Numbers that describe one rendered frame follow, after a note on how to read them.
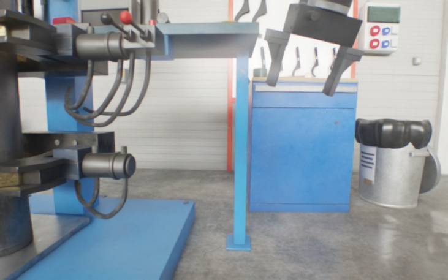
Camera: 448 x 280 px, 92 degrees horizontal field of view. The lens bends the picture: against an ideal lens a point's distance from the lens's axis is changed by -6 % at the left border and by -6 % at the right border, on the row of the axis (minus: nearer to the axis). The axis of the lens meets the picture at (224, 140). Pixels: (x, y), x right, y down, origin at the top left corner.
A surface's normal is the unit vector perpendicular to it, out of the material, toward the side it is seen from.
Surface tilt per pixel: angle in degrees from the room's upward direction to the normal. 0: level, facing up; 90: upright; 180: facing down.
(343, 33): 113
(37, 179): 90
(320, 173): 90
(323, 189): 90
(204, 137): 90
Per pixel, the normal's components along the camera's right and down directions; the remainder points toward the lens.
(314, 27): 0.12, 0.50
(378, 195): -0.77, 0.11
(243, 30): -0.04, 0.11
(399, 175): -0.29, 0.15
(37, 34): 1.00, 0.01
